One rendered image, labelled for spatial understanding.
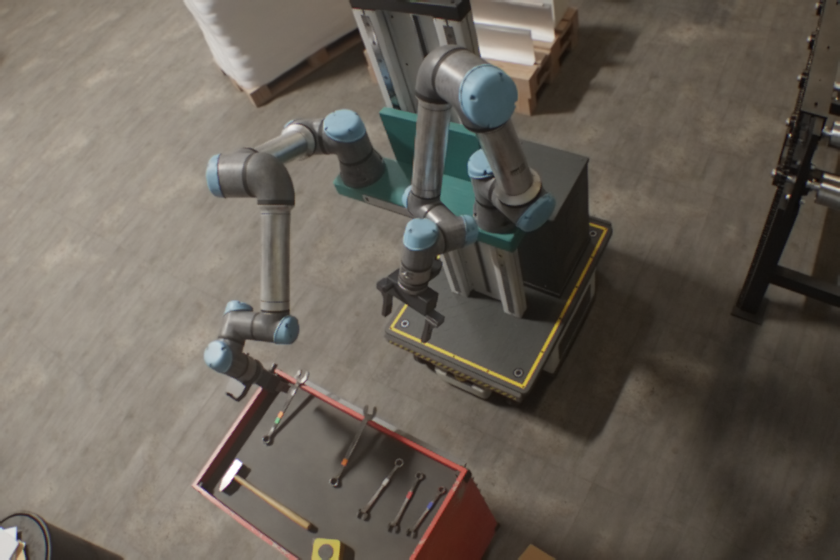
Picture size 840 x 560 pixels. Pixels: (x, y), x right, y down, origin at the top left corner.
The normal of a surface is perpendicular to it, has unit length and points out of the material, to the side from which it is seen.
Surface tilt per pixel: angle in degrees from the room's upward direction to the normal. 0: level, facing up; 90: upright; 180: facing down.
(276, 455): 0
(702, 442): 0
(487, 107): 83
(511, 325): 0
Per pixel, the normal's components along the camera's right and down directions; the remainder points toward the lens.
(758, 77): -0.24, -0.54
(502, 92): 0.48, 0.56
